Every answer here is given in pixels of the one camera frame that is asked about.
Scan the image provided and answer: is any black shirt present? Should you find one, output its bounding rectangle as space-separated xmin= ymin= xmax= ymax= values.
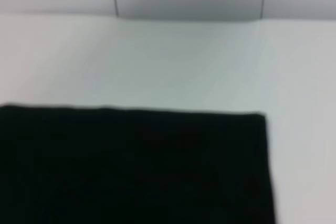
xmin=0 ymin=104 xmax=276 ymax=224

